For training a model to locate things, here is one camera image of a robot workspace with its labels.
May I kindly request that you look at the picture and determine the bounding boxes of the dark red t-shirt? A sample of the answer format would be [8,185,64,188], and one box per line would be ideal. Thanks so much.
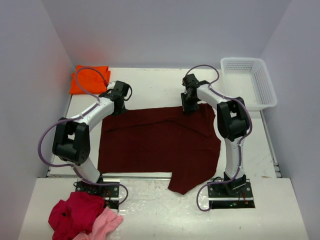
[97,104,221,195]

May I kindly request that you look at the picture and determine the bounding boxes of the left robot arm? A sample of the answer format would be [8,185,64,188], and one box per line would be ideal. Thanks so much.
[52,81,133,186]

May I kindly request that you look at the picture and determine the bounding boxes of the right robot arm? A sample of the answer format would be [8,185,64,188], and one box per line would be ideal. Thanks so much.
[181,74,252,191]

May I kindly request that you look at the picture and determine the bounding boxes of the orange folded t-shirt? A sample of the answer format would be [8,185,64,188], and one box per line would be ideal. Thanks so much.
[69,65,111,95]

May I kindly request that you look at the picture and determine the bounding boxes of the white plastic basket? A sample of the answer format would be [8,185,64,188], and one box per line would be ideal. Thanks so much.
[220,57,278,111]

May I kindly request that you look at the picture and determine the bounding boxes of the pink crumpled t-shirt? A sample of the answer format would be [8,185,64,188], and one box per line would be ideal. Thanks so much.
[73,207,124,240]

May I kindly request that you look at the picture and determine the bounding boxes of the crimson crumpled t-shirt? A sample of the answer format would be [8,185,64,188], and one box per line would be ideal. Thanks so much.
[48,191,105,240]

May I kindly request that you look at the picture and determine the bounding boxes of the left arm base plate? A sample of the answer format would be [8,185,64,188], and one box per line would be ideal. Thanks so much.
[73,180,120,210]

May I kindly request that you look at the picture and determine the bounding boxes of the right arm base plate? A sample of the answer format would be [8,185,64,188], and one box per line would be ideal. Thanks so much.
[207,180,256,210]

